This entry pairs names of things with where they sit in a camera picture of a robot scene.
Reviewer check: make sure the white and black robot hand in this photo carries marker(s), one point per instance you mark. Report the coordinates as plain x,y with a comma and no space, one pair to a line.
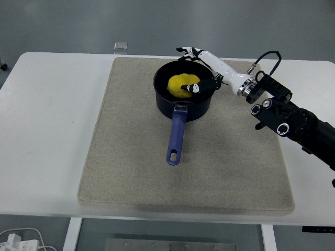
225,69

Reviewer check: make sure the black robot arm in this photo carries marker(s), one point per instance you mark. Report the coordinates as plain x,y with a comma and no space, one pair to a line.
288,115

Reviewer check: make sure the beige fabric mat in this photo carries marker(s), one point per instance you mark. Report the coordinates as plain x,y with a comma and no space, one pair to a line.
146,170

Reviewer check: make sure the white table leg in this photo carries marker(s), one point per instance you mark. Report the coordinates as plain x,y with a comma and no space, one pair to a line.
269,239
72,235

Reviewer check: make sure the black table control panel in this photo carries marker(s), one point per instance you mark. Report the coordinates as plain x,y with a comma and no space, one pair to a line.
318,229

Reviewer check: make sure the grey metal plate with screws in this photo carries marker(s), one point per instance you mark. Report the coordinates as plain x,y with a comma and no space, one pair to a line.
170,245

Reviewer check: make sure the black caster wheel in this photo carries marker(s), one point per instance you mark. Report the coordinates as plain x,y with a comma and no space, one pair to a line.
3,66

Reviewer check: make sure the white power strip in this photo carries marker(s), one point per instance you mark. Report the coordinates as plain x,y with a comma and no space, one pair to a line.
19,244

